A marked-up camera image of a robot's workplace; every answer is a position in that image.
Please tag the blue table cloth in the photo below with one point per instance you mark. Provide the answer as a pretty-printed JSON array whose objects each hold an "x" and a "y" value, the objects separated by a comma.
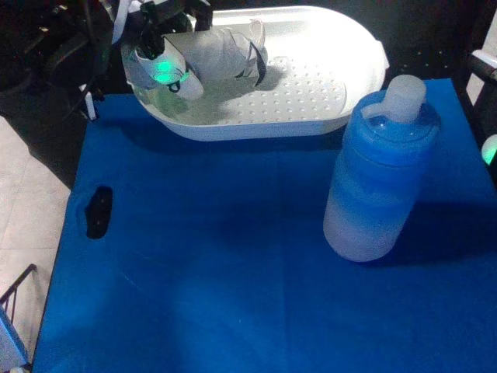
[{"x": 248, "y": 318}]

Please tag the grey umbrella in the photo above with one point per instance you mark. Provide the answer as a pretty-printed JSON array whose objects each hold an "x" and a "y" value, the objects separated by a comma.
[{"x": 217, "y": 50}]

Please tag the small black flat object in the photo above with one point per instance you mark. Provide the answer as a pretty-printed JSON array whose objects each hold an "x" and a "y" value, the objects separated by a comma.
[{"x": 99, "y": 211}]

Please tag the blue frosted water bottle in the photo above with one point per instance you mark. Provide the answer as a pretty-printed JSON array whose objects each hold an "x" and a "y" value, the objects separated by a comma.
[{"x": 372, "y": 202}]

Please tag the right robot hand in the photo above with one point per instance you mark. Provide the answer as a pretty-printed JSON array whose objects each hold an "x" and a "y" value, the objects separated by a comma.
[{"x": 485, "y": 62}]

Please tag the white perforated oval basket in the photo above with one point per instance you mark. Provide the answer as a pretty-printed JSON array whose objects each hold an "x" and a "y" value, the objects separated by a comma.
[{"x": 310, "y": 58}]

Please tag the black metal stand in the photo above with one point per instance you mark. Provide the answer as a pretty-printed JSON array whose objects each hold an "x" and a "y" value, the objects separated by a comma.
[{"x": 23, "y": 277}]

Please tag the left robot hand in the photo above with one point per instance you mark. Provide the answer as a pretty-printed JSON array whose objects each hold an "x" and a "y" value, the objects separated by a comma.
[{"x": 171, "y": 66}]

